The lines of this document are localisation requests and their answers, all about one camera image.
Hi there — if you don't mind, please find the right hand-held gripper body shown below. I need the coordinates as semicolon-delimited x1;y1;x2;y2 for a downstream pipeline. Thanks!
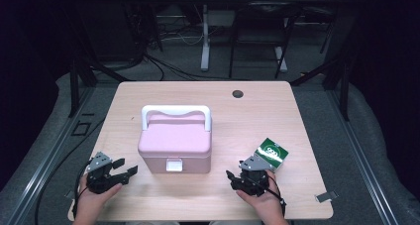
238;155;275;197

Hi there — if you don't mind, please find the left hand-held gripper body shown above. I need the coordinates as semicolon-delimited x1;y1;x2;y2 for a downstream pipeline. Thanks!
86;151;115;195

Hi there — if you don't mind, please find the green and white carton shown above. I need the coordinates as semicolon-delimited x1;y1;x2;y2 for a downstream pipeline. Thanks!
253;137;289;173

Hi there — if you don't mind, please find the pink storage box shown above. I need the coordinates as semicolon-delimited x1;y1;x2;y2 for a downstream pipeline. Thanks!
137;104;213;175

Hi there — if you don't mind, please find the person's left hand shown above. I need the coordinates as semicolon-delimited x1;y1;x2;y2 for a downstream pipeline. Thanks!
72;175;124;221

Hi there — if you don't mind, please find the person's right hand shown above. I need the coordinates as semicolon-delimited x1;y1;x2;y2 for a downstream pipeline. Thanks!
235;169;287;221

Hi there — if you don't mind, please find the small grey object on floor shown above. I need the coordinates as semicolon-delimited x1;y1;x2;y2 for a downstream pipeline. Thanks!
314;190;340;204

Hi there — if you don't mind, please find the black metal stand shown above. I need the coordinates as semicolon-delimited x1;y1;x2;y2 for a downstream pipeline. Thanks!
66;55;134;119
289;51;352;122

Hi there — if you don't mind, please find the short white desk leg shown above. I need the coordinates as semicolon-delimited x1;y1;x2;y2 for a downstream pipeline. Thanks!
274;46;288;73

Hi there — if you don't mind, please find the tall white desk leg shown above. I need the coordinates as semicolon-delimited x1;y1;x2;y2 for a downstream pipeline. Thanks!
200;3;213;72

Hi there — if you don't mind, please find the black chair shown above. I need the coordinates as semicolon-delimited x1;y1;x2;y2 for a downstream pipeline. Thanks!
228;0;303;80

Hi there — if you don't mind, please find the left hand-held gripper cable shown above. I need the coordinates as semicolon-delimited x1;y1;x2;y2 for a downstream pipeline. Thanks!
72;159;92;219

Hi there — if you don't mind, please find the hand-held gripper cable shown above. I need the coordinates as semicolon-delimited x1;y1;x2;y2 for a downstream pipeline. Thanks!
263;175;287;218
72;159;92;219

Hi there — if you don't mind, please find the right hand-held gripper cable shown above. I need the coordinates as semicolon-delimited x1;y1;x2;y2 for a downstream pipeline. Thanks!
263;175;287;218

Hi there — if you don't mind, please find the aluminium rail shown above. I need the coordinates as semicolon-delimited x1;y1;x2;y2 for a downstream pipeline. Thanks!
324;88;402;225
0;85;97;225

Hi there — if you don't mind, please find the bundle of black cables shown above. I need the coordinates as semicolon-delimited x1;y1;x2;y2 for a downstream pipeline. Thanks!
142;52;254;82

